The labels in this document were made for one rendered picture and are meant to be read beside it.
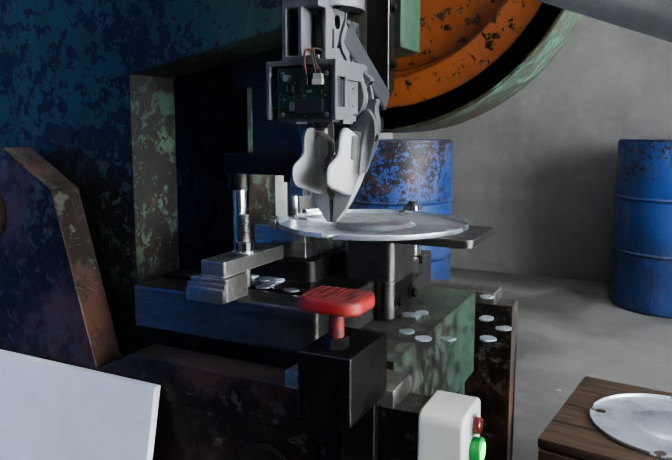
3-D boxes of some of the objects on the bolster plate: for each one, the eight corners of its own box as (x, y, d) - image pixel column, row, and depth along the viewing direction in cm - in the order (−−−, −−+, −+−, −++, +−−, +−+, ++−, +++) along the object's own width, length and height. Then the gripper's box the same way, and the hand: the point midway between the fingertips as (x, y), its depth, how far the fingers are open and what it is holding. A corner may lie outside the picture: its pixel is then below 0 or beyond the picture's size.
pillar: (250, 252, 101) (249, 163, 100) (242, 254, 100) (240, 163, 98) (238, 251, 102) (237, 162, 101) (230, 253, 100) (228, 163, 99)
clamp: (290, 278, 97) (290, 209, 96) (223, 304, 82) (221, 224, 81) (257, 274, 100) (256, 207, 98) (185, 299, 85) (183, 221, 84)
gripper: (256, -8, 58) (258, 226, 60) (347, -18, 54) (345, 233, 56) (303, 8, 65) (303, 216, 68) (386, 0, 61) (383, 221, 64)
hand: (336, 208), depth 65 cm, fingers closed
